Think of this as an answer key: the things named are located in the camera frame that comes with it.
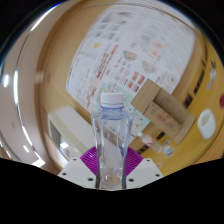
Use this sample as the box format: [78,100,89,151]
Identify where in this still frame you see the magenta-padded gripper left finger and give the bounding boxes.
[58,146,101,190]

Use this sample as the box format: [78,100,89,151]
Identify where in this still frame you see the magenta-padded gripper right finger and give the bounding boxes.
[122,147,164,190]

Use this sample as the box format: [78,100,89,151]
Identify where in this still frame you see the clear plastic bottle white cap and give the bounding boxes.
[90,92,134,191]

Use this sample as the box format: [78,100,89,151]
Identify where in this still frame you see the white standing air conditioner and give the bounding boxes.
[48,105,101,161]

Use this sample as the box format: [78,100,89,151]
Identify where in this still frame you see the brown cardboard box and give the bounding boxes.
[129,78,197,145]

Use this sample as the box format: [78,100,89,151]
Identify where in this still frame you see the white cup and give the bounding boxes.
[197,108,217,140]

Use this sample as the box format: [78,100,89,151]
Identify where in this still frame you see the row of wooden chairs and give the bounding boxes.
[138,66,209,155]

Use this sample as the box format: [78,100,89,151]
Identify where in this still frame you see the large wall poster board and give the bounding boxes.
[64,6,198,141]

